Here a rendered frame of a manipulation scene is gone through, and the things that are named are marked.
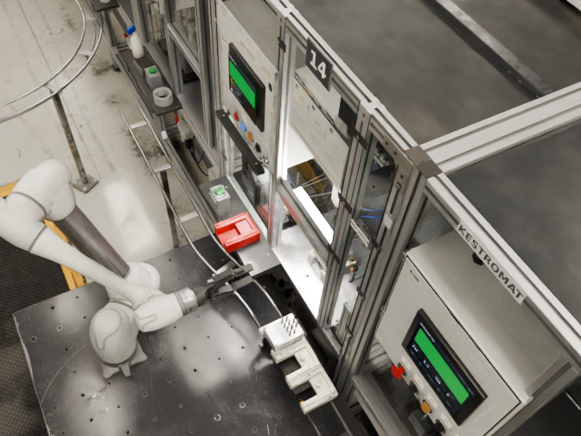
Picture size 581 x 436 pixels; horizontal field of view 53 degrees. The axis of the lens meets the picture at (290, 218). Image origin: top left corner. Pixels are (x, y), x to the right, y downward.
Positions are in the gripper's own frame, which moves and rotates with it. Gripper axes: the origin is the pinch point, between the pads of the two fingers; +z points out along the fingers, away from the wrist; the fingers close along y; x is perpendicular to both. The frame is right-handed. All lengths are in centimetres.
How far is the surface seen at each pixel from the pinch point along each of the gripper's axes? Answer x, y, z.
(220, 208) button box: 43.1, -15.6, 9.0
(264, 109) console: 26, 51, 20
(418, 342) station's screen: -64, 48, 18
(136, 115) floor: 216, -112, 18
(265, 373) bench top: -21.1, -44.5, -1.5
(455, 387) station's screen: -78, 50, 18
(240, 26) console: 45, 70, 21
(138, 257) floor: 101, -112, -22
